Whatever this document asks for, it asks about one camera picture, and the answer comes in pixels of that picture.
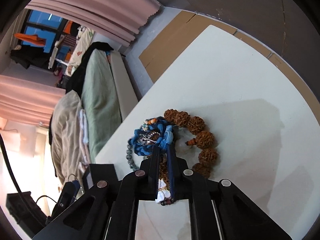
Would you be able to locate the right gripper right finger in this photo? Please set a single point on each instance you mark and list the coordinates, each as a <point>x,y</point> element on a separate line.
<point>219,209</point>

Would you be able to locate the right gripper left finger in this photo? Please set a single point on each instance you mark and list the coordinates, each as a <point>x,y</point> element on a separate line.
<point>106,210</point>

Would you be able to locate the beige blanket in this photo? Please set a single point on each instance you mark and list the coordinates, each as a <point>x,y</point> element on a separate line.
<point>67,150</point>

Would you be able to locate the green bed sheet mattress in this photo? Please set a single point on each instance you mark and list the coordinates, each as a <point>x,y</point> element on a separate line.
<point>100,101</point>

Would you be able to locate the pink curtain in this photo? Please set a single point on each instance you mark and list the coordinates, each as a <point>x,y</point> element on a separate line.
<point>28,102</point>
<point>119,20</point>

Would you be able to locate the black garment on bed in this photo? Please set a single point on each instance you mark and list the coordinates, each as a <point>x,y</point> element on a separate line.
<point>76,81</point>

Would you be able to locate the orange hanging cloth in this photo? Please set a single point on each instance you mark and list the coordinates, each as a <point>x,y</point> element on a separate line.
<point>33,39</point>

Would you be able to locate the floral patterned quilt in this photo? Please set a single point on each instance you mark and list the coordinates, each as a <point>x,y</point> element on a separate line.
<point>83,41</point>

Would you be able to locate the flat brown cardboard sheet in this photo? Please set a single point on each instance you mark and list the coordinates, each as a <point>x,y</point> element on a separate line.
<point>186,27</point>

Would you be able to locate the white bed frame side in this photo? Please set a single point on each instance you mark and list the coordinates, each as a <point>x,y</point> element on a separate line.
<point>126,94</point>

